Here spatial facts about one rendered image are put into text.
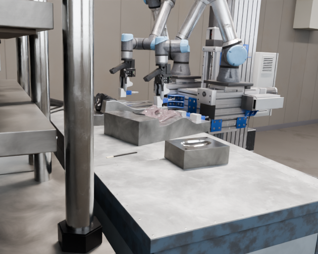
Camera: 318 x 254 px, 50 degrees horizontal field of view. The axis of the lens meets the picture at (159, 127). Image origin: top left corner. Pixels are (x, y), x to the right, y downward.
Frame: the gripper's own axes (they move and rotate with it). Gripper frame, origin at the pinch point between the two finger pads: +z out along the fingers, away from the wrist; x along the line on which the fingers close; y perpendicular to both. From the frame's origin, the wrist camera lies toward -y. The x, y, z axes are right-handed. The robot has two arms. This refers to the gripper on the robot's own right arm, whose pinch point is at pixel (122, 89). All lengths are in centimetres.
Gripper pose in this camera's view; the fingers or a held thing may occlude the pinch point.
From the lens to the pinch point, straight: 223.7
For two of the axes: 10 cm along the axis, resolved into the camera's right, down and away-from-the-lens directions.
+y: 8.9, -0.6, 4.5
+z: -0.5, 9.7, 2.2
